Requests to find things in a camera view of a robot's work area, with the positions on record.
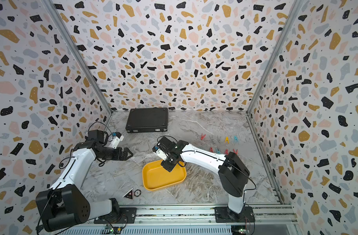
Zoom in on black hard case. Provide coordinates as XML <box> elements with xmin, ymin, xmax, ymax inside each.
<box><xmin>126</xmin><ymin>107</ymin><xmax>169</xmax><ymax>133</ymax></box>

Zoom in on frame aluminium post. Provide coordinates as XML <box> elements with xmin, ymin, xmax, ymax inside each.
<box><xmin>41</xmin><ymin>0</ymin><xmax>112</xmax><ymax>115</ymax></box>
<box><xmin>246</xmin><ymin>0</ymin><xmax>303</xmax><ymax>115</ymax></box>

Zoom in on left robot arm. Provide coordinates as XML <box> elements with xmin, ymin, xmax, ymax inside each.
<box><xmin>35</xmin><ymin>130</ymin><xmax>133</xmax><ymax>232</ymax></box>

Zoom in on right frame aluminium post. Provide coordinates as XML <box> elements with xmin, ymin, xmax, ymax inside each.
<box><xmin>246</xmin><ymin>0</ymin><xmax>303</xmax><ymax>115</ymax></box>

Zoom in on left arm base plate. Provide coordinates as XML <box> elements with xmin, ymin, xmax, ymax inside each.
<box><xmin>98</xmin><ymin>207</ymin><xmax>137</xmax><ymax>224</ymax></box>

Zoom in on left frame aluminium post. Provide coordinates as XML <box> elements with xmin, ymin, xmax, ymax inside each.
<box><xmin>41</xmin><ymin>0</ymin><xmax>112</xmax><ymax>115</ymax></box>

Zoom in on black triangle marker sticker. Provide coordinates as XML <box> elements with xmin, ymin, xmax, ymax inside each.
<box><xmin>123</xmin><ymin>189</ymin><xmax>134</xmax><ymax>200</ymax></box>

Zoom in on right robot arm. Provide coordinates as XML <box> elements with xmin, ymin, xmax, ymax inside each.
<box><xmin>152</xmin><ymin>137</ymin><xmax>252</xmax><ymax>216</ymax></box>

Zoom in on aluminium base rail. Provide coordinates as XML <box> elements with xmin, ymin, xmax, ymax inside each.
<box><xmin>66</xmin><ymin>204</ymin><xmax>301</xmax><ymax>235</ymax></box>

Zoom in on yellow plastic storage tray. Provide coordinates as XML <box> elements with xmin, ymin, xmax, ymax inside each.
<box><xmin>142</xmin><ymin>160</ymin><xmax>187</xmax><ymax>192</ymax></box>

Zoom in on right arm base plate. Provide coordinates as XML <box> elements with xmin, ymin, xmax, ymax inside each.
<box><xmin>214</xmin><ymin>206</ymin><xmax>255</xmax><ymax>223</ymax></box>

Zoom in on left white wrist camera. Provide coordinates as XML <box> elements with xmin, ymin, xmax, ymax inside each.
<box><xmin>108</xmin><ymin>132</ymin><xmax>124</xmax><ymax>149</ymax></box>

